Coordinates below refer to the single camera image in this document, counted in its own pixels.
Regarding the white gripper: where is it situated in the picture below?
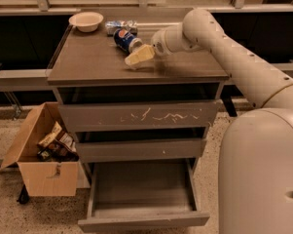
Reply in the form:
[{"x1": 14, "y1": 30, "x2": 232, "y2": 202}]
[{"x1": 125, "y1": 23, "x2": 201, "y2": 66}]

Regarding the blue pepsi can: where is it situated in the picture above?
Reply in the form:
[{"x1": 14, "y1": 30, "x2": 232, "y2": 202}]
[{"x1": 113, "y1": 28, "x2": 143, "y2": 54}]

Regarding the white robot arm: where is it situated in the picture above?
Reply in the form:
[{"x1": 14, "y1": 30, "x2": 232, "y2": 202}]
[{"x1": 126, "y1": 9, "x2": 293, "y2": 234}]

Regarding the grey drawer cabinet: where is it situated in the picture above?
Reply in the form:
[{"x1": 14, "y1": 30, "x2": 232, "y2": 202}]
[{"x1": 46, "y1": 7, "x2": 231, "y2": 168}]

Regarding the grey top drawer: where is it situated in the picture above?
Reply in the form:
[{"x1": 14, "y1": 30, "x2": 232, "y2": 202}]
[{"x1": 58, "y1": 101, "x2": 219, "y2": 133}]

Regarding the grey drawer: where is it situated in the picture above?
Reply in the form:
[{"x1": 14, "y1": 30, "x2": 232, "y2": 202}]
[
  {"x1": 76, "y1": 138, "x2": 206, "y2": 163},
  {"x1": 58, "y1": 101, "x2": 219, "y2": 133},
  {"x1": 78, "y1": 159, "x2": 209, "y2": 233}
]

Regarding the grey middle drawer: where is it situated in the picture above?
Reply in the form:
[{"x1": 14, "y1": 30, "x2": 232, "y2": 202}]
[{"x1": 76, "y1": 138, "x2": 206, "y2": 163}]

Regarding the grey bottom drawer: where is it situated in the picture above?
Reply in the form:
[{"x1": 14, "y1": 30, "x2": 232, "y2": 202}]
[{"x1": 78, "y1": 159, "x2": 209, "y2": 233}]

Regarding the silver snack bag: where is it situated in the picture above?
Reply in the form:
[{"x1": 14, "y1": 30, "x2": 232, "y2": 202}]
[{"x1": 105, "y1": 20, "x2": 138, "y2": 36}]

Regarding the white paper bowl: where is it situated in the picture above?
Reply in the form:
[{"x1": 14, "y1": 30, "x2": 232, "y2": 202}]
[{"x1": 68, "y1": 12, "x2": 103, "y2": 33}]

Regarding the tan snack bag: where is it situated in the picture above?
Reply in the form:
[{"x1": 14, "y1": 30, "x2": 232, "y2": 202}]
[{"x1": 38, "y1": 122, "x2": 62, "y2": 147}]

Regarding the dark brown snack bag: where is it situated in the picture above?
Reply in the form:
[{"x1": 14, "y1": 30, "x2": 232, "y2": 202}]
[{"x1": 37, "y1": 133, "x2": 79, "y2": 162}]

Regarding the cardboard box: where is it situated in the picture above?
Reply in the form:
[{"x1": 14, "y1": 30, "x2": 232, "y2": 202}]
[{"x1": 1, "y1": 102, "x2": 78, "y2": 197}]

